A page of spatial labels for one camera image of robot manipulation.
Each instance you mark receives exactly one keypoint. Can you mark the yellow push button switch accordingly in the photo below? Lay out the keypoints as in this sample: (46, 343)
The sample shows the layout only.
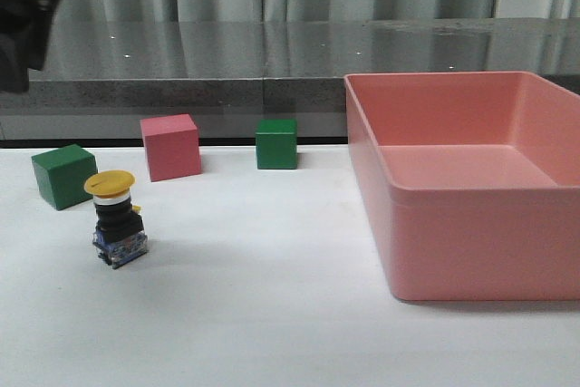
(119, 235)

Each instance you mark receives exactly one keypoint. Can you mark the dark stone counter ledge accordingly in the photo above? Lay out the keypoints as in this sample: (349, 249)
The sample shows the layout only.
(101, 79)

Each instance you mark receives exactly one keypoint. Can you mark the green cube at left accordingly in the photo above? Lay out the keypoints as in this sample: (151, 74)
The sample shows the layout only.
(61, 173)

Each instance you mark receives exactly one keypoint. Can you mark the pink wooden cube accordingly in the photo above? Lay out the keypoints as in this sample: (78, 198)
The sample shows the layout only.
(171, 144)

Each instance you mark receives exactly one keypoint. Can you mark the green cube near bin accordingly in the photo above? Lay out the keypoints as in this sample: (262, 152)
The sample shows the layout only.
(276, 144)

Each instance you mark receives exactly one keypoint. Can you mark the pink plastic bin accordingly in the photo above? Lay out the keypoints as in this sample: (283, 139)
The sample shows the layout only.
(470, 182)

